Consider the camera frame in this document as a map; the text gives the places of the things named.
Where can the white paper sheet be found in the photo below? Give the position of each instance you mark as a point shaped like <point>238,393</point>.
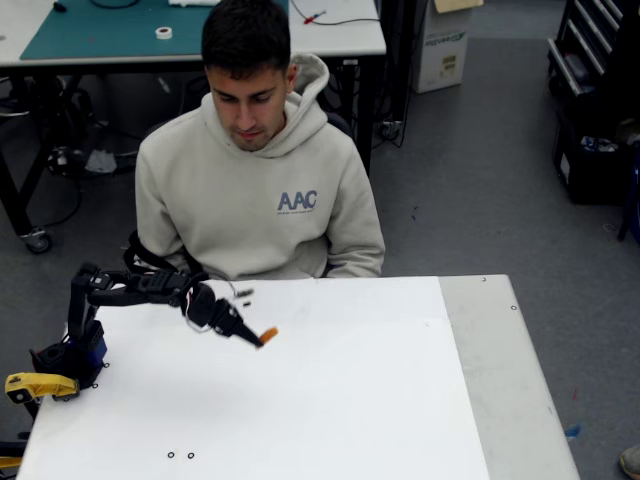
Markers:
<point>300,390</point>

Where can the blue tape scrap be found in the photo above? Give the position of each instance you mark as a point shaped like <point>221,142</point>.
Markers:
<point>573,431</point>

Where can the yellow clamp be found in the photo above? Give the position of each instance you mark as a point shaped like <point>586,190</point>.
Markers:
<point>10,457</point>
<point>40,385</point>

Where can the small white gripper camera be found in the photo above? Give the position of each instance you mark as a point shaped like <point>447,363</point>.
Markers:
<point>245,295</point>

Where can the man in beige hoodie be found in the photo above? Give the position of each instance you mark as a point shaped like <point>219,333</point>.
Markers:
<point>250,215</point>

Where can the white tape roll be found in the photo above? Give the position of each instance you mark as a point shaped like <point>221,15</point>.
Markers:
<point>164,32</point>

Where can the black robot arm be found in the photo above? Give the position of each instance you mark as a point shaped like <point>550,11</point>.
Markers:
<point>80,320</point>

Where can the black tool cart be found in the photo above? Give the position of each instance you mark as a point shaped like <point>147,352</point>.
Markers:
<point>585,45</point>

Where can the white workbench with black legs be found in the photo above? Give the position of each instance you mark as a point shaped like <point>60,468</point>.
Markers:
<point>340,35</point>

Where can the small orange snack piece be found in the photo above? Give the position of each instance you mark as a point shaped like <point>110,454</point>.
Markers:
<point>270,335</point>

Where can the green cutting mat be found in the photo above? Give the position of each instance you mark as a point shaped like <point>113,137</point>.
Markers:
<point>100,30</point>

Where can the grey caster wheel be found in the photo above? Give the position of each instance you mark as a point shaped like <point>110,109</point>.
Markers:
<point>37,241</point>

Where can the white cardboard box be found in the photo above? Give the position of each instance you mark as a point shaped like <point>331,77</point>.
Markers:
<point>442,55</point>

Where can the black storage bin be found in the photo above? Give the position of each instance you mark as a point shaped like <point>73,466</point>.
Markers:
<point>590,175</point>

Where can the grey shoe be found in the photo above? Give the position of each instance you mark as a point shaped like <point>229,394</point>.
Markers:
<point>631,461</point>

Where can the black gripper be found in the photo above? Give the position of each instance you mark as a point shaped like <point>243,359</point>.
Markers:
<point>231,321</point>

